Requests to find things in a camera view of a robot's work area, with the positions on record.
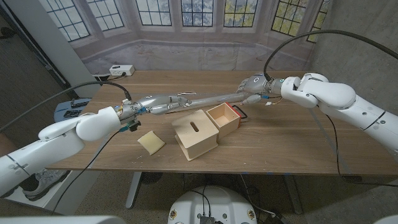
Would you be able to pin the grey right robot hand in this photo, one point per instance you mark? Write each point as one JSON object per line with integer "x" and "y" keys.
{"x": 258, "y": 85}

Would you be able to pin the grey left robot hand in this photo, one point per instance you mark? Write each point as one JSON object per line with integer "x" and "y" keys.
{"x": 155, "y": 102}

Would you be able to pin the wooden box with slot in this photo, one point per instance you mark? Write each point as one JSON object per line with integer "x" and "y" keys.
{"x": 196, "y": 140}

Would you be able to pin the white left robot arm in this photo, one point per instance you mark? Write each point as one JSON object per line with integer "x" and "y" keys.
{"x": 62, "y": 137}

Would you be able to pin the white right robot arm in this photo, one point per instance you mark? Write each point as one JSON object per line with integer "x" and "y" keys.
{"x": 342, "y": 96}

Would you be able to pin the thin pen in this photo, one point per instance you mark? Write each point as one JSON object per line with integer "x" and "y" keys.
{"x": 186, "y": 93}

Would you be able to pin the clear plastic tube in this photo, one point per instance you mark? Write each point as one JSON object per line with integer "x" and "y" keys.
{"x": 214, "y": 99}

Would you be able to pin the white power strip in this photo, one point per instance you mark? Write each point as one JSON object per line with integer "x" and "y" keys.
{"x": 121, "y": 70}

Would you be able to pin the printed window backdrop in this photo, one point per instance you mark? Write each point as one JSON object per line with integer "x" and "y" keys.
{"x": 199, "y": 53}

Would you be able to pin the black remote controller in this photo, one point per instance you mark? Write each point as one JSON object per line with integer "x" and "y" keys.
{"x": 80, "y": 102}

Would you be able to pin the black flat device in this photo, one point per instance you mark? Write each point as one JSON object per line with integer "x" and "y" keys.
{"x": 72, "y": 113}

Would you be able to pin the metal table leg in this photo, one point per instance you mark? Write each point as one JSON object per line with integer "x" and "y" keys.
{"x": 293, "y": 194}
{"x": 133, "y": 189}

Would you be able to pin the blue round stool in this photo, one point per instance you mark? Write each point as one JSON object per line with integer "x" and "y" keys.
{"x": 60, "y": 115}

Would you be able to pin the white robot torso base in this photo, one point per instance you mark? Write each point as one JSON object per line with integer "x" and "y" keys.
{"x": 214, "y": 205}

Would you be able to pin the white floor platform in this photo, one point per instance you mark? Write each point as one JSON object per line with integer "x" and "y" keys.
{"x": 60, "y": 193}

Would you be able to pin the grey sneaker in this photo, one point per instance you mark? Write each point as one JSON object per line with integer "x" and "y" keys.
{"x": 46, "y": 183}

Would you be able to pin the person's bare leg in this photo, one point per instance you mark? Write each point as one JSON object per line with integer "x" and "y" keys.
{"x": 3, "y": 141}

